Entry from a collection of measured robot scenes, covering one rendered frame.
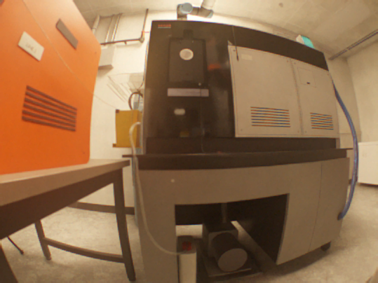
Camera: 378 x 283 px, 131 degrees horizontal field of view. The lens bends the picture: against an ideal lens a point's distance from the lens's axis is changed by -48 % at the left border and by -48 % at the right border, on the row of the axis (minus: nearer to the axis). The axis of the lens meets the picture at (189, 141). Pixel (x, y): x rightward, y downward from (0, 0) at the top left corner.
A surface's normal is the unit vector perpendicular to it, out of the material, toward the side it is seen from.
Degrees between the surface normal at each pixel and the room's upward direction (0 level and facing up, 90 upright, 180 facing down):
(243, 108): 90
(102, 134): 90
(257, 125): 90
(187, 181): 90
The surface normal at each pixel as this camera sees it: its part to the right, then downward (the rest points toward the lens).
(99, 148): 0.08, -0.06
